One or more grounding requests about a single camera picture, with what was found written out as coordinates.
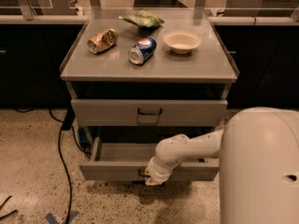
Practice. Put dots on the grey drawer cabinet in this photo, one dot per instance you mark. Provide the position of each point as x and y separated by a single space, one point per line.
206 73

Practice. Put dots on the green chip bag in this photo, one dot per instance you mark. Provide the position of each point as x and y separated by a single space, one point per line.
144 19

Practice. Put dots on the blue tape cross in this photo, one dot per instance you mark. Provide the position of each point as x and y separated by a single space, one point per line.
51 219

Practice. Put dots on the grey drawer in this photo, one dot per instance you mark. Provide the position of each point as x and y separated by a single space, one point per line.
181 113
128 161

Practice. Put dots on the grey top drawer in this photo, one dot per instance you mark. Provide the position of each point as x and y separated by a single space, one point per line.
181 113

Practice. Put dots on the blue pepsi can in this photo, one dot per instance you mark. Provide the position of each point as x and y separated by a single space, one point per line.
141 51

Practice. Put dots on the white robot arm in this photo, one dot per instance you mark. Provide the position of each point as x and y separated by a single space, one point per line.
258 151

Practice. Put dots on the crushed gold soda can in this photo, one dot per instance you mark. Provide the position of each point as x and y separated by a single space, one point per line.
103 41

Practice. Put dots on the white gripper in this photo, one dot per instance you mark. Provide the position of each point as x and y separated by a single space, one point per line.
156 171

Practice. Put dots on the white paper bowl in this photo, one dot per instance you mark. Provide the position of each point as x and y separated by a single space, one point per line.
182 42

